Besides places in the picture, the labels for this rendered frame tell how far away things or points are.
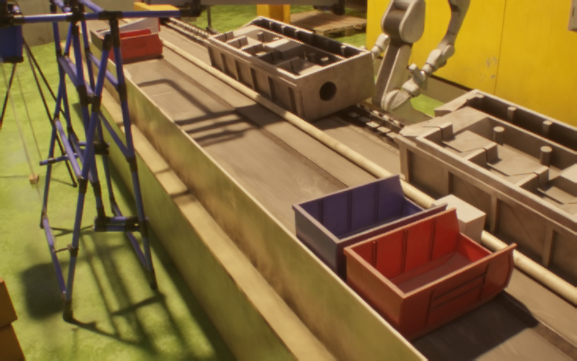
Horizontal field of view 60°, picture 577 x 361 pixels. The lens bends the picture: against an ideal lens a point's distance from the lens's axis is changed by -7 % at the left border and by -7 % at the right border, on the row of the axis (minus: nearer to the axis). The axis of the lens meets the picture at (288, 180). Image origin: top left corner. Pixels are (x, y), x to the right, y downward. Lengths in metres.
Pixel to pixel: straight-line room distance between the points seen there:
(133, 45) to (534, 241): 2.55
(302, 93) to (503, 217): 0.99
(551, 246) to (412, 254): 0.33
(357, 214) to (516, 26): 3.05
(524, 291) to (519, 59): 3.08
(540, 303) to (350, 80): 1.25
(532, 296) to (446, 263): 0.22
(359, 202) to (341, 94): 0.89
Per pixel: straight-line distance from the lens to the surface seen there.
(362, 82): 2.23
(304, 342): 1.34
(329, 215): 1.32
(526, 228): 1.38
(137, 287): 2.54
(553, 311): 1.29
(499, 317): 1.23
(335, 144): 1.88
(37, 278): 2.78
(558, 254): 1.34
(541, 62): 4.13
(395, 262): 1.22
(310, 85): 2.09
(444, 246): 1.32
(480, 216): 1.37
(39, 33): 8.27
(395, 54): 2.98
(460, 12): 2.91
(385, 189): 1.40
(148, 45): 3.31
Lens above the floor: 1.52
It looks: 27 degrees down
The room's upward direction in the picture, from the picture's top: 1 degrees counter-clockwise
